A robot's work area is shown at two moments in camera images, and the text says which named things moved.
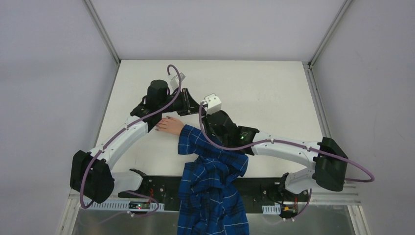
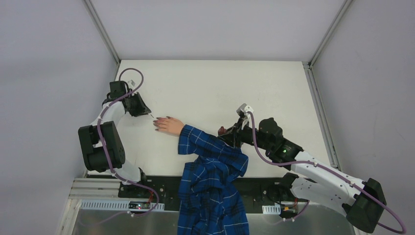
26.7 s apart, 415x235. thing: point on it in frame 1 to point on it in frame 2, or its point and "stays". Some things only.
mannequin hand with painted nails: (170, 125) stays
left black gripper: (188, 102) to (136, 105)
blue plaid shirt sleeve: (209, 204) stays
